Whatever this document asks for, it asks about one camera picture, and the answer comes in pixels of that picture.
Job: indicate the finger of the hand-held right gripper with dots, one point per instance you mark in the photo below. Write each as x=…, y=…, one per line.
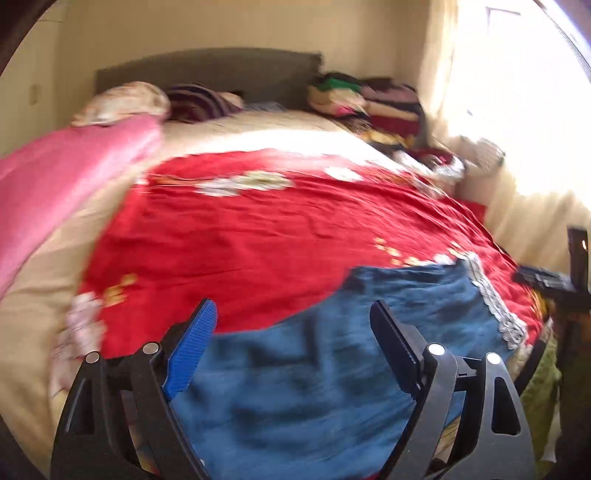
x=542, y=278

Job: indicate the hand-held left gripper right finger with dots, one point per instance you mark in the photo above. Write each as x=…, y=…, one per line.
x=398, y=346

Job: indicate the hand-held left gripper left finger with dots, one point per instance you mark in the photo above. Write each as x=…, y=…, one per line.
x=194, y=341

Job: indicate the blue denim pants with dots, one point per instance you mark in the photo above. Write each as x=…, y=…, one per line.
x=300, y=369

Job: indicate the green cloth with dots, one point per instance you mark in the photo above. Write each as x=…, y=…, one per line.
x=542, y=392

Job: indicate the red floral bedspread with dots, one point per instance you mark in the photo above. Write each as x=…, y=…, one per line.
x=258, y=230

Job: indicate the white padded jacket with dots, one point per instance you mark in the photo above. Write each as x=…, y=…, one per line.
x=485, y=154

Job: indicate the red and white garment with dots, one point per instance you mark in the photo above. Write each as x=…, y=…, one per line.
x=434, y=161

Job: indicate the cream curtain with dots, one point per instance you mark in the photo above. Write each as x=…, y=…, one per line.
x=461, y=92

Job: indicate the pink blanket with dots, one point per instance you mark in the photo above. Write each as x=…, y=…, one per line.
x=60, y=184

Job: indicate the striped purple garment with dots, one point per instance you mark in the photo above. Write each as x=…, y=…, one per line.
x=198, y=101

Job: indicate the stack of folded clothes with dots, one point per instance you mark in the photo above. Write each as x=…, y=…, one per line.
x=369, y=104

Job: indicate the blue patterned cloth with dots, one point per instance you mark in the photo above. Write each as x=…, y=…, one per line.
x=263, y=106

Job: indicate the cream floral pillow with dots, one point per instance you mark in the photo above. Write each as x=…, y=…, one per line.
x=122, y=101

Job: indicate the grey upholstered headboard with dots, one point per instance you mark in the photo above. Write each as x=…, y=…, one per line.
x=207, y=69

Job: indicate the white wardrobe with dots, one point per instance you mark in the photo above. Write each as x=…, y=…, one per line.
x=27, y=92

